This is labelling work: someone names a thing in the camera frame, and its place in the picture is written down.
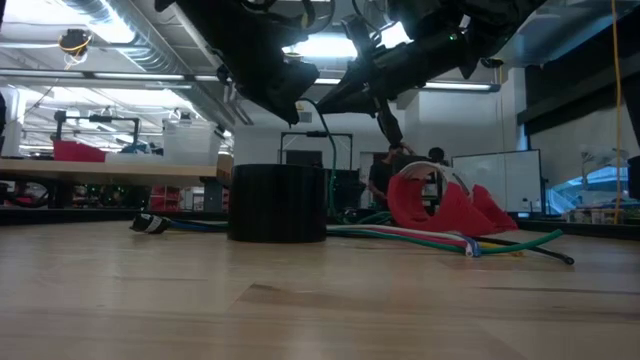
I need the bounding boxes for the black ceiling cord reel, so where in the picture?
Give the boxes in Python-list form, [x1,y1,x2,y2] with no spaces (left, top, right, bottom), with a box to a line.
[57,28,95,57]

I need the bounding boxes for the red storage bins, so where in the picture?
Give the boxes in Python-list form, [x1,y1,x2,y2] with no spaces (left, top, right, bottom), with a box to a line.
[148,185,185,212]

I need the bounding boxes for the red plastic tote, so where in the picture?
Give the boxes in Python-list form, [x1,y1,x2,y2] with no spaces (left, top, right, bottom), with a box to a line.
[53,139,108,163]

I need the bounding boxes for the long tube light fixture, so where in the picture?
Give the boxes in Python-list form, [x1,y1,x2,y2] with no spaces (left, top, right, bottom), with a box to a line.
[0,68,502,95]

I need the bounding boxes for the dark duct tape roll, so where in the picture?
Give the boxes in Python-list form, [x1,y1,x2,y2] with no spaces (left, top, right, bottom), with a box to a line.
[227,163,329,245]

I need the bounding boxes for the black cable bundle connector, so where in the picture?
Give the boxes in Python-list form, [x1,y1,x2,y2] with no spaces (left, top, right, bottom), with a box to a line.
[128,212,172,235]

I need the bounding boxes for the red tape dispenser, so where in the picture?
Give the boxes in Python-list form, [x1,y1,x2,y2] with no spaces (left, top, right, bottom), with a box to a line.
[387,159,520,238]

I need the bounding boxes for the person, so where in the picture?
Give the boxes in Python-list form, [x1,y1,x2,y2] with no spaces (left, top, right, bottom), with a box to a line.
[427,146,450,167]
[367,142,402,210]

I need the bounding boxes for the bundle of coloured cables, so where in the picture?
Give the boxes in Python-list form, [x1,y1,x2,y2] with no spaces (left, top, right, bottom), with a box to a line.
[167,218,483,259]

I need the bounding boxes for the black stand frame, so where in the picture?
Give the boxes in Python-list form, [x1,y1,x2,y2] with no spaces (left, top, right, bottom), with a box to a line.
[278,130,355,171]

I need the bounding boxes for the thin green cord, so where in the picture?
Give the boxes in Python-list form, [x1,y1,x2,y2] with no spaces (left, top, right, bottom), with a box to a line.
[294,97,396,226]

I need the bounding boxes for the whiteboard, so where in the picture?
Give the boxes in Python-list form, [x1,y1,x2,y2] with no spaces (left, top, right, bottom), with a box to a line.
[451,148,545,215]

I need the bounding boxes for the red white blue wire bundle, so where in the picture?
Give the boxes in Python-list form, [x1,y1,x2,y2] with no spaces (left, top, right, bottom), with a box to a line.
[327,223,476,259]

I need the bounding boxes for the black cable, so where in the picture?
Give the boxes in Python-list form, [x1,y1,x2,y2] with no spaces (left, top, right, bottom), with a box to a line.
[462,233,576,266]

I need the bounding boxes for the black gantry frame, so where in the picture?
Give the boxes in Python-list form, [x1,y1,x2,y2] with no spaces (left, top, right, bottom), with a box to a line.
[53,109,142,151]

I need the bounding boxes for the white translucent storage container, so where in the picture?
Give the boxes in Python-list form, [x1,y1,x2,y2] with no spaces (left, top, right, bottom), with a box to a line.
[162,118,222,167]

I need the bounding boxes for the bundle of coloured wires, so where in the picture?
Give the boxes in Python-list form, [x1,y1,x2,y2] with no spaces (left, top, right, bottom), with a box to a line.
[187,214,565,256]

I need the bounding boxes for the yellow hanging cable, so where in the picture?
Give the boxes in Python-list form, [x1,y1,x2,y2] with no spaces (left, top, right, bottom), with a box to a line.
[610,0,625,225]

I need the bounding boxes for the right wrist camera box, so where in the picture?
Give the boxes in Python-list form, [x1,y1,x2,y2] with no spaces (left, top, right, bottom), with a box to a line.
[342,13,376,57]

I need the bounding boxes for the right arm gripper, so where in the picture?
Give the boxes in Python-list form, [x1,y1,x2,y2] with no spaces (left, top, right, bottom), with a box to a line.
[317,24,474,146]

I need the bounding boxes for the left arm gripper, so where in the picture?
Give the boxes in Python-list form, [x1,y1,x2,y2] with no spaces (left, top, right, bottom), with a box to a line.
[219,29,321,125]

